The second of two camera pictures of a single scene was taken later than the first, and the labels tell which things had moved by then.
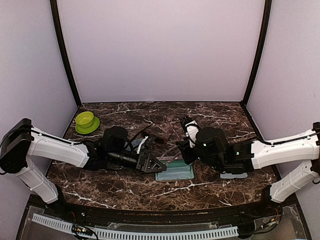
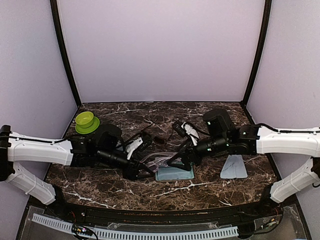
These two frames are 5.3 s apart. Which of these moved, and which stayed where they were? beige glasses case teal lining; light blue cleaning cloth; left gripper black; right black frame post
Moved: left gripper black
Stayed: beige glasses case teal lining; light blue cleaning cloth; right black frame post
